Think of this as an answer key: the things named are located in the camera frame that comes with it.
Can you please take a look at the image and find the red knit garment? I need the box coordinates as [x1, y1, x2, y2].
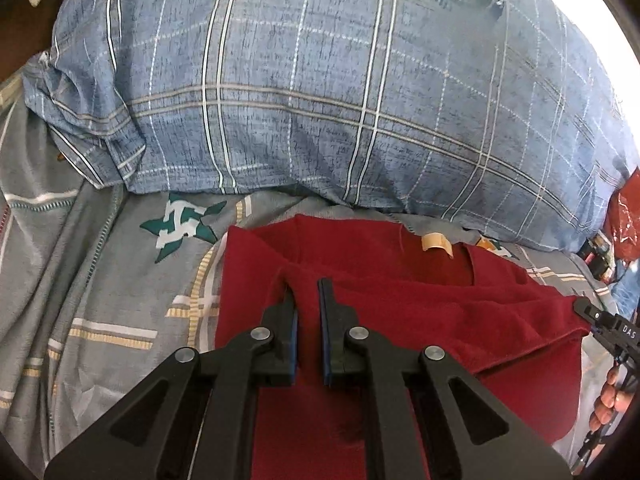
[215, 215, 588, 479]

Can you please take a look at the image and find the person's right hand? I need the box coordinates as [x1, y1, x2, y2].
[589, 366, 634, 432]

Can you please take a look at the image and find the red plastic bag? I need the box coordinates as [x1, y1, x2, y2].
[605, 168, 640, 263]

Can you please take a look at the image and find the blue plaid pillow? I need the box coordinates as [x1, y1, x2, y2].
[23, 0, 639, 250]

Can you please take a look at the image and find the black device with red label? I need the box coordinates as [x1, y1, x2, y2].
[577, 231, 615, 284]

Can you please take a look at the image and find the grey patterned bed sheet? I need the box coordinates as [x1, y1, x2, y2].
[0, 74, 622, 480]

